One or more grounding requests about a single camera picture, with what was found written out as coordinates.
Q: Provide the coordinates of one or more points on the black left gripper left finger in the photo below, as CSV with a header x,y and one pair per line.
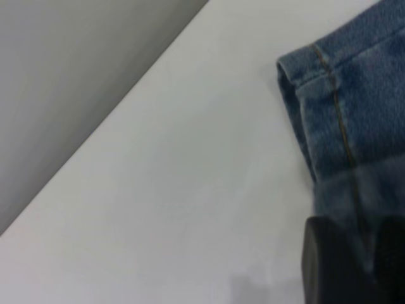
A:
x,y
332,272

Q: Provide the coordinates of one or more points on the blue denim pants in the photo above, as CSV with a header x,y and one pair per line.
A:
x,y
367,111

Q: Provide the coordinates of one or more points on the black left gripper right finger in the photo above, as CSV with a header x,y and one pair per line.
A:
x,y
392,259

